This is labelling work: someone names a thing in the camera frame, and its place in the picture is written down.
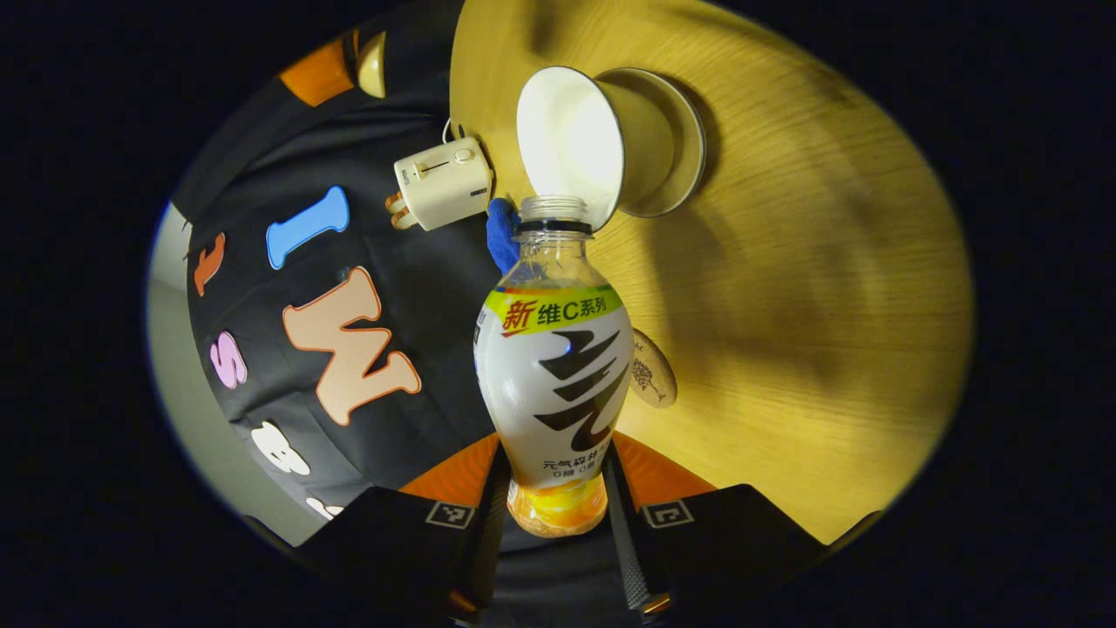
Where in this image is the white toaster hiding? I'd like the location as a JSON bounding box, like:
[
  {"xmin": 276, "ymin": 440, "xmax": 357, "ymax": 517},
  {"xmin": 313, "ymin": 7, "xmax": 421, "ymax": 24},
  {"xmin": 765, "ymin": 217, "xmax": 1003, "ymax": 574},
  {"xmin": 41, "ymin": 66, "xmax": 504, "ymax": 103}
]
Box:
[{"xmin": 392, "ymin": 136, "xmax": 494, "ymax": 232}]

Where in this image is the round cork coaster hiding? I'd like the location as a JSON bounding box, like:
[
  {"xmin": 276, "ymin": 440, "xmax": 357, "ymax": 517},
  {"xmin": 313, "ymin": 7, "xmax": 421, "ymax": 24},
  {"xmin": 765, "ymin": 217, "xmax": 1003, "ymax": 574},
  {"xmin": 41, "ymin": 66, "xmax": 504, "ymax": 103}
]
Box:
[{"xmin": 629, "ymin": 328, "xmax": 678, "ymax": 409}]

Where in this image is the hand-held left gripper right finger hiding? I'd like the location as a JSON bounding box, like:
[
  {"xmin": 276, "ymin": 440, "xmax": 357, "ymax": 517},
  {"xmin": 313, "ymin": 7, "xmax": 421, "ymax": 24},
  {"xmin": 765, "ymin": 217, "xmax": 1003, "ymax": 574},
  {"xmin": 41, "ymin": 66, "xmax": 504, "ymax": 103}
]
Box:
[{"xmin": 606, "ymin": 432, "xmax": 829, "ymax": 628}]

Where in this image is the cream ceramic teacup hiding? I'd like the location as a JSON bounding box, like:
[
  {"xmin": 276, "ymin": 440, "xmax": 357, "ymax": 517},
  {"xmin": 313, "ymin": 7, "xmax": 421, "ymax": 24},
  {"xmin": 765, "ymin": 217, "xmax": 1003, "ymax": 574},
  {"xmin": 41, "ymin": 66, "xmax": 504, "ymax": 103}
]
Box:
[{"xmin": 516, "ymin": 66, "xmax": 677, "ymax": 232}]

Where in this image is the cream ceramic saucer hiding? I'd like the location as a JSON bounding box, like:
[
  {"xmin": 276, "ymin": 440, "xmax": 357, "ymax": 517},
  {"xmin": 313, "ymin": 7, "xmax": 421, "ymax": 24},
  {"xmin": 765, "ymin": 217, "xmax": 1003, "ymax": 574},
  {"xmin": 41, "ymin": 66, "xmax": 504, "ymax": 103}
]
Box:
[{"xmin": 602, "ymin": 68, "xmax": 707, "ymax": 219}]

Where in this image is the white label water bottle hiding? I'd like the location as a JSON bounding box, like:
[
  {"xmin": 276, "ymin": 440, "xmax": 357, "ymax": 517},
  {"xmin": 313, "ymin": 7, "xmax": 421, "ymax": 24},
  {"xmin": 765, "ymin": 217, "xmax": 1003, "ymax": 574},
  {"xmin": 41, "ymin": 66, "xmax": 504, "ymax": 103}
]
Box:
[{"xmin": 473, "ymin": 195, "xmax": 635, "ymax": 538}]

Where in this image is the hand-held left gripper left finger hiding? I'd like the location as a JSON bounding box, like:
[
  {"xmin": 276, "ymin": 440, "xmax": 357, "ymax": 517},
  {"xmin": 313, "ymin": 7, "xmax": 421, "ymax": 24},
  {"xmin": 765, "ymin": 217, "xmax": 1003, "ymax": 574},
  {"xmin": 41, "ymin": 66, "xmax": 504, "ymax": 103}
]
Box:
[{"xmin": 296, "ymin": 433, "xmax": 507, "ymax": 628}]

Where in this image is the black backdrop cloth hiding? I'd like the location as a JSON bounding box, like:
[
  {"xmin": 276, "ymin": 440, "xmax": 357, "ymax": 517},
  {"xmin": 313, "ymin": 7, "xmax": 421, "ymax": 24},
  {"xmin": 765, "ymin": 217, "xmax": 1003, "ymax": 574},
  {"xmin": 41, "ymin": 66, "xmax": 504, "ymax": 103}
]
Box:
[{"xmin": 170, "ymin": 4, "xmax": 524, "ymax": 546}]

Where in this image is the blue folded cloth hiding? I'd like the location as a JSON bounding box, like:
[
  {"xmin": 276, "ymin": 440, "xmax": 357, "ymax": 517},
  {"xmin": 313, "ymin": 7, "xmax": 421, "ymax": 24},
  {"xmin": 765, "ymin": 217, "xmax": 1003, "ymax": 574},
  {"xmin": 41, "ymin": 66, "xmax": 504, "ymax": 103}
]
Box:
[{"xmin": 486, "ymin": 197, "xmax": 521, "ymax": 275}]

